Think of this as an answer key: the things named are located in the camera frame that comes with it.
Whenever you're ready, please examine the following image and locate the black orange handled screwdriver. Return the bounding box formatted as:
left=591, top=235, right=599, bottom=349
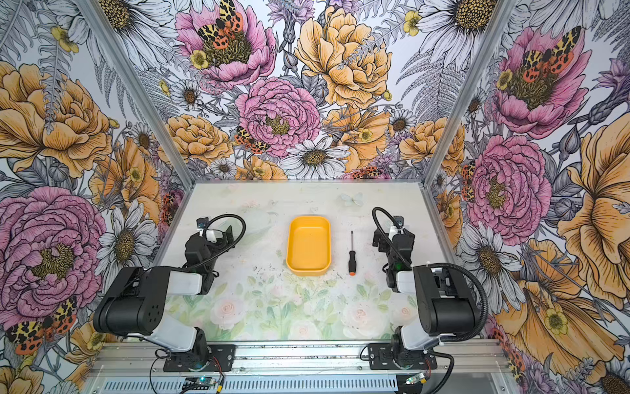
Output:
left=348, top=231, right=357, bottom=276

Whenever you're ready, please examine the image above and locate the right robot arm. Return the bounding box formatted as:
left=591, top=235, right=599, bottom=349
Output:
left=367, top=207, right=489, bottom=370

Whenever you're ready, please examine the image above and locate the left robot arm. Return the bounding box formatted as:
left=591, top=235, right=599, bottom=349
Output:
left=93, top=213, right=246, bottom=371

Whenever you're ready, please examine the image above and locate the yellow plastic bin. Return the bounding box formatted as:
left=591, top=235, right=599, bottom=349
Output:
left=286, top=216, right=331, bottom=277

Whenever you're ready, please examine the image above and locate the left green circuit board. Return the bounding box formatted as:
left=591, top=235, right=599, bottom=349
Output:
left=180, top=377, right=220, bottom=393

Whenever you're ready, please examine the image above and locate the green circuit board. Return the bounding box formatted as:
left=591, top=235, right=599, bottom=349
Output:
left=180, top=377, right=220, bottom=393
left=405, top=373, right=427, bottom=385

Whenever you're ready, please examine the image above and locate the right green circuit board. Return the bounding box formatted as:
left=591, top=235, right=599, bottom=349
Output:
left=405, top=373, right=427, bottom=385

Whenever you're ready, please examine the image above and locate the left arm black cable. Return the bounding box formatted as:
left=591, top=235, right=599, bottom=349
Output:
left=183, top=212, right=247, bottom=273

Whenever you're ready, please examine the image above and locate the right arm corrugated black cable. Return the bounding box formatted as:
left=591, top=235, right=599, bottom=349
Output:
left=371, top=206, right=489, bottom=343

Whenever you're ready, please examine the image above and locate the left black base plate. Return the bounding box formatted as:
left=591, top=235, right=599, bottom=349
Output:
left=162, top=344, right=236, bottom=373

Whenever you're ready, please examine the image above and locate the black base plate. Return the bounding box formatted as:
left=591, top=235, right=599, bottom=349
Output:
left=367, top=343, right=437, bottom=370
left=162, top=344, right=236, bottom=373

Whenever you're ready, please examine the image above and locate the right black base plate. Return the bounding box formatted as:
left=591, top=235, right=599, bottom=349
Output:
left=367, top=343, right=437, bottom=370

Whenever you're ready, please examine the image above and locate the aluminium mounting rail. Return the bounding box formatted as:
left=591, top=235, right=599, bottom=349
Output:
left=89, top=339, right=510, bottom=379

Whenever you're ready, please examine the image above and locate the white slotted cable duct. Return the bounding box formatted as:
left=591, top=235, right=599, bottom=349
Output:
left=93, top=374, right=399, bottom=393

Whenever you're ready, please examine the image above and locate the right aluminium corner post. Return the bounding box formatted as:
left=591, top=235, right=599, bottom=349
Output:
left=423, top=0, right=517, bottom=189

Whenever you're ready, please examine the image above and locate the aluminium corner post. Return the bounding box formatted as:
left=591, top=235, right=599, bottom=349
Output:
left=77, top=1, right=195, bottom=191
left=423, top=0, right=517, bottom=189

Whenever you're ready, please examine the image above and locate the left aluminium corner post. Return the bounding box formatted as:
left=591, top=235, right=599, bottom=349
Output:
left=77, top=1, right=195, bottom=191

